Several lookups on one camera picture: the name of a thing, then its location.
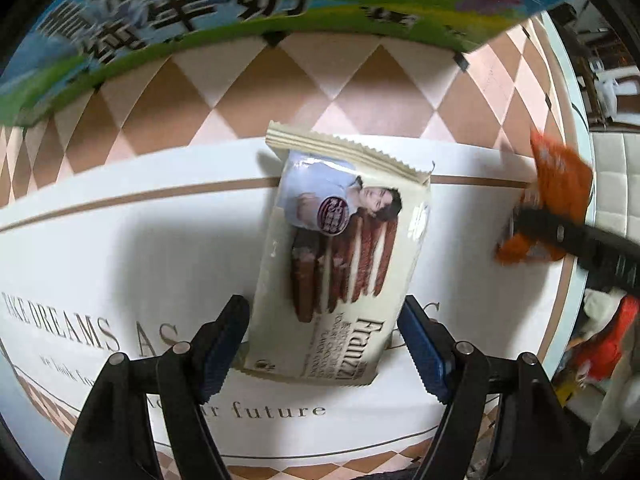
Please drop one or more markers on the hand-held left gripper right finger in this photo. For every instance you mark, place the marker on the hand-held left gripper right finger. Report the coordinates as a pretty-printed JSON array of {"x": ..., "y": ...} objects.
[{"x": 425, "y": 355}]

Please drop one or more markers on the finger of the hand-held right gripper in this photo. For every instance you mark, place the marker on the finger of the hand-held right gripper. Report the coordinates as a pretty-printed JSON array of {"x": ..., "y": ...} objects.
[{"x": 575, "y": 240}]

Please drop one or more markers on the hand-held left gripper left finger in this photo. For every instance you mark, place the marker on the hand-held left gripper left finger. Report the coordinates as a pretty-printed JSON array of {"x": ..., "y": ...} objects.
[{"x": 222, "y": 355}]

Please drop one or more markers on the orange snack packet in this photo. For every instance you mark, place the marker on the orange snack packet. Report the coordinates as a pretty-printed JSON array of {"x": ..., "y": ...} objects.
[{"x": 560, "y": 180}]

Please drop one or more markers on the cream wafer packet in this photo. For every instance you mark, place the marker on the cream wafer packet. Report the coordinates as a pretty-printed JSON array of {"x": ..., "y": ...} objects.
[{"x": 340, "y": 270}]

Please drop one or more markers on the printed cardboard box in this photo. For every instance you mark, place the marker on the printed cardboard box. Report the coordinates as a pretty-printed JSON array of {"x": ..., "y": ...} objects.
[{"x": 250, "y": 15}]

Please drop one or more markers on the checkered printed tablecloth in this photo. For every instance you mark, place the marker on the checkered printed tablecloth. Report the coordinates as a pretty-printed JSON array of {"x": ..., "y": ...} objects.
[{"x": 150, "y": 240}]

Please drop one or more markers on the white cloth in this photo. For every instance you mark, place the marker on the white cloth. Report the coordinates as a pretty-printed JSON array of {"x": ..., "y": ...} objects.
[{"x": 617, "y": 410}]

